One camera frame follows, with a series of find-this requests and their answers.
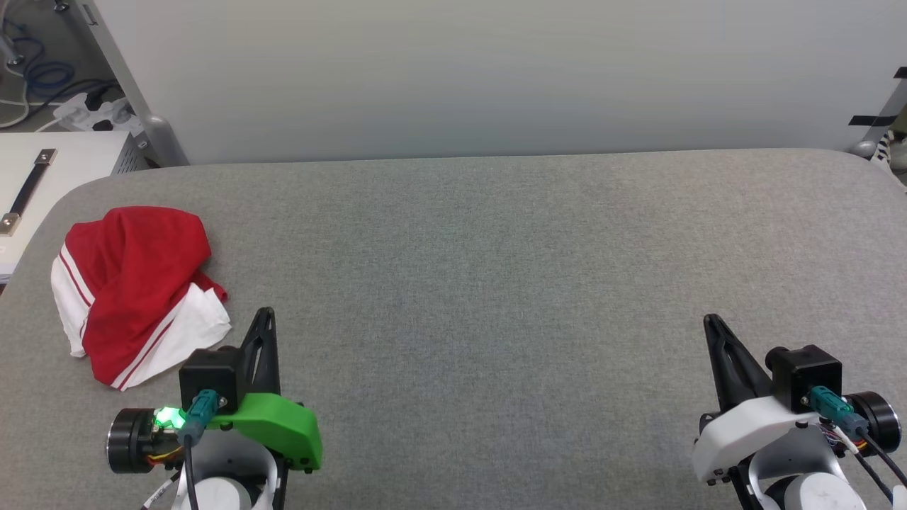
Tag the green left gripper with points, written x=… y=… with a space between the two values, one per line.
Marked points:
x=276 y=425

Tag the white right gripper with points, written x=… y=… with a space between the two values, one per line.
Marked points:
x=751 y=432

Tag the red and white garment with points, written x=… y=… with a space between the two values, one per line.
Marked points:
x=134 y=283

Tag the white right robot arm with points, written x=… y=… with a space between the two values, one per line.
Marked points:
x=808 y=482

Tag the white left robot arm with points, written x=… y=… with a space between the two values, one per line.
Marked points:
x=227 y=482

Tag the black and white striped object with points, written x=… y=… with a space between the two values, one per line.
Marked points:
x=893 y=156

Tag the white power strip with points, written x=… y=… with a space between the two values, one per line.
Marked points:
x=99 y=113

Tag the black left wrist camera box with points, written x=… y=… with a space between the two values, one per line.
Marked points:
x=209 y=375

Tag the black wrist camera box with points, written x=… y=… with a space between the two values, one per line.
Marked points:
x=804 y=375
x=209 y=375

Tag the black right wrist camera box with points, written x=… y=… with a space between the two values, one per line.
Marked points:
x=804 y=375

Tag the grey post with black tape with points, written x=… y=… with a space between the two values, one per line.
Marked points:
x=879 y=120

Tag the grey partition frame post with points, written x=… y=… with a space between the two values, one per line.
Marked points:
x=134 y=92

